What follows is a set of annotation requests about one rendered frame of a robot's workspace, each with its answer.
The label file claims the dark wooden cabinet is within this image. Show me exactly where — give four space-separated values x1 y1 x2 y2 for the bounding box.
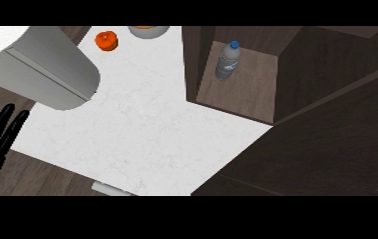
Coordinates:
181 26 378 127

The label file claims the grey bowl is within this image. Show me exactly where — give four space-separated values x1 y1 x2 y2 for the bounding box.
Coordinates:
128 26 172 40

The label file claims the orange round vegetable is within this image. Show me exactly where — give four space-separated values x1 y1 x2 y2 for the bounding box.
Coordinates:
94 30 120 53

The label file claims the pale grey flat block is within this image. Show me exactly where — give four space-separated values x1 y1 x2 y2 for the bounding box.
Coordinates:
91 180 138 197

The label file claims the clear water bottle blue cap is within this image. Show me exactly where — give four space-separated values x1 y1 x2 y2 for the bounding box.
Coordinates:
215 40 244 82

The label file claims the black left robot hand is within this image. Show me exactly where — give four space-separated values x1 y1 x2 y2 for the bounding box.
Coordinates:
0 103 32 171

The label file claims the dark wooden cabinet door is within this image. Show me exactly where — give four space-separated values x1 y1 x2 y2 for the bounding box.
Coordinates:
191 70 378 197

